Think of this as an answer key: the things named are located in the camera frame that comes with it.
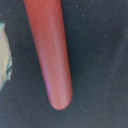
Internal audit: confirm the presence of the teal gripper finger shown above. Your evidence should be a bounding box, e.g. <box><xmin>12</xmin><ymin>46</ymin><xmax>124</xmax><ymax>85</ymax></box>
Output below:
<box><xmin>0</xmin><ymin>22</ymin><xmax>13</xmax><ymax>90</ymax></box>

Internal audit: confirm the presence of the brown toy sausage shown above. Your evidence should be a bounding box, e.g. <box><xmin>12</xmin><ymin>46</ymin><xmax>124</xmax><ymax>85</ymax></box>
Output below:
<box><xmin>24</xmin><ymin>0</ymin><xmax>73</xmax><ymax>110</ymax></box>

